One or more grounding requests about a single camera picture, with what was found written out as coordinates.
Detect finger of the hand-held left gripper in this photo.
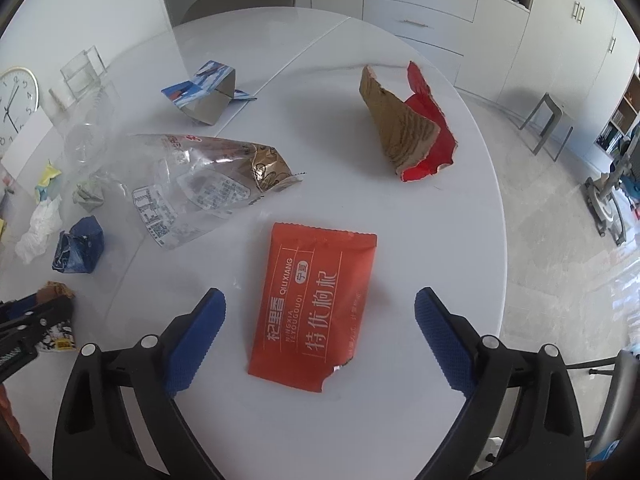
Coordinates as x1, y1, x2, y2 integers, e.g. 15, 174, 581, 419
0, 297, 72, 333
0, 327, 56, 367

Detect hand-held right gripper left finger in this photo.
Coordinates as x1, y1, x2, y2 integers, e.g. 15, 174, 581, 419
52, 287, 227, 480

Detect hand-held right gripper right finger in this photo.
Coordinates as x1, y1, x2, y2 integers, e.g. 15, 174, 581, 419
414, 287, 587, 480

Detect yellow and white printed wrapper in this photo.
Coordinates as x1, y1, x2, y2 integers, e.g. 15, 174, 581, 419
39, 321, 76, 353

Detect red snack packet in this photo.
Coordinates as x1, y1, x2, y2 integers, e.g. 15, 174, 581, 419
247, 221, 378, 394

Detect blue bird-printed carton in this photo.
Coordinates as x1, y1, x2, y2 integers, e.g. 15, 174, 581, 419
161, 60, 258, 127

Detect brown crumpled wrapper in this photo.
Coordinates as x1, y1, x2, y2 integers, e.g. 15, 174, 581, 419
37, 281, 76, 302

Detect crumpled blue wrapper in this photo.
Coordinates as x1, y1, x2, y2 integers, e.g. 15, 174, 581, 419
53, 216, 105, 274

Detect crumpled white tissue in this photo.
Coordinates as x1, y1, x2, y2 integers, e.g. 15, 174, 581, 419
15, 197, 63, 263

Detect crumpled grey paper ball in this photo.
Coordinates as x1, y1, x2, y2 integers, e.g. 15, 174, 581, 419
72, 178, 103, 212

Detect crumpled yellow paper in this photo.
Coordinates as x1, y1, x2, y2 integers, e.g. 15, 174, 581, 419
34, 160, 62, 203

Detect clear plastic bag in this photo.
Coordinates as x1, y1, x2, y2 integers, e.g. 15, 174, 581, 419
102, 132, 303, 251

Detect clear glass cup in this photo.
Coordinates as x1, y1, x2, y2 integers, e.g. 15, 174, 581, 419
65, 123, 103, 163

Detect torn red cardboard piece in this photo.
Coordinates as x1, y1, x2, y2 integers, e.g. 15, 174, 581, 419
360, 61, 460, 182

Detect blue exercise machine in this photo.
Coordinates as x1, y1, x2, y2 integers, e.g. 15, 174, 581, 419
582, 125, 640, 247

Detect clear acrylic box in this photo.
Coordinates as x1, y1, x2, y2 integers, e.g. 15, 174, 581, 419
60, 46, 107, 98

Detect grey metal stool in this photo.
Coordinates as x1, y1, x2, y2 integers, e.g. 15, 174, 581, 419
520, 92, 574, 161

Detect wooden open bookshelf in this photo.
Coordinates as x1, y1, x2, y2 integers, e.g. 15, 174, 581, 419
594, 62, 640, 161

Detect tall white cupboard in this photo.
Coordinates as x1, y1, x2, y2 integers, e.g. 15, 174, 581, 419
497, 0, 640, 116

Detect white drawer cabinet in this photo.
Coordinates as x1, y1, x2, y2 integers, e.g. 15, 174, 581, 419
361, 0, 481, 86

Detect grey chair with black frame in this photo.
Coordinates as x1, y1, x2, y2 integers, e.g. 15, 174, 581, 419
565, 349, 640, 463

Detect white wall clock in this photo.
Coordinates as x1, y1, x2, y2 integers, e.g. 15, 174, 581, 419
0, 67, 40, 158

